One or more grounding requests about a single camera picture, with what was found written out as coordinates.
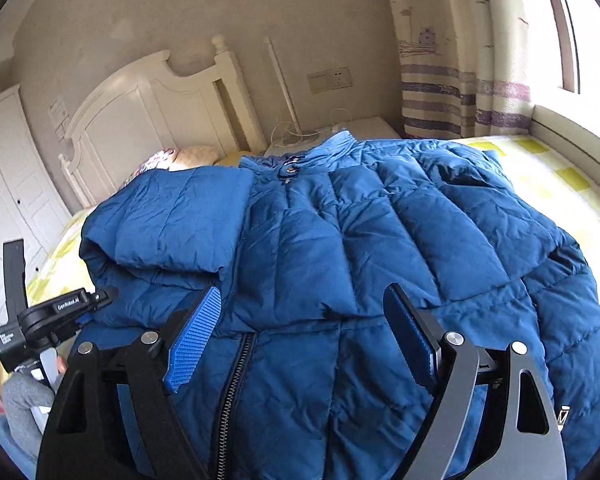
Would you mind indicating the white pole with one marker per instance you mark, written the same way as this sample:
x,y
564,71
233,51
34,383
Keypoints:
x,y
282,85

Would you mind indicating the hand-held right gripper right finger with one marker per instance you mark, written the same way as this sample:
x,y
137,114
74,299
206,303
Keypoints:
x,y
410,335

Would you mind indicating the white wardrobe doors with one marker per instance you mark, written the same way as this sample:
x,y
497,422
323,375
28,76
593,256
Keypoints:
x,y
10,185

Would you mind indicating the beige pillow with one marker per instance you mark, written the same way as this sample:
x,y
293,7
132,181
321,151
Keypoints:
x,y
197,156

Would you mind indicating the wall outlet plate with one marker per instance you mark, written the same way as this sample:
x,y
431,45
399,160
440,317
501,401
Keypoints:
x,y
330,80

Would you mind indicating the floral pillow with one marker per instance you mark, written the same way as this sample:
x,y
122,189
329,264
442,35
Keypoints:
x,y
152,160

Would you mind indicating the white wooden headboard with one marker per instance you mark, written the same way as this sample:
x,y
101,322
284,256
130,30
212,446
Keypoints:
x,y
145,105

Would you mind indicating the yellow checked bedsheet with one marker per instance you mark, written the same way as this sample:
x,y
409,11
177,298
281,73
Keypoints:
x,y
555,175

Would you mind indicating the window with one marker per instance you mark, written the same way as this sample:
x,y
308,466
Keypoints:
x,y
590,25

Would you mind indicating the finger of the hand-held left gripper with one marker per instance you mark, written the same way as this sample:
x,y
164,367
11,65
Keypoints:
x,y
106,297

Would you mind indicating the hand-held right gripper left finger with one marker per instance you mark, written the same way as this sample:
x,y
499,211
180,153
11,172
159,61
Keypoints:
x,y
192,340

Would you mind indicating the printed striped curtain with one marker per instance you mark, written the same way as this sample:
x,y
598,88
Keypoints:
x,y
445,60

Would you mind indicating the white nightstand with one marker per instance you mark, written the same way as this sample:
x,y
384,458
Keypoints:
x,y
365,127

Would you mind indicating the blue puffer jacket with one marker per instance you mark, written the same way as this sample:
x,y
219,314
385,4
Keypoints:
x,y
330,260

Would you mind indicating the window sill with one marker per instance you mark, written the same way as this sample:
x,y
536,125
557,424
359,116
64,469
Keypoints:
x,y
575,135

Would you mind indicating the person's left forearm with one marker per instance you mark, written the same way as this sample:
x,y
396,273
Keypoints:
x,y
22,400

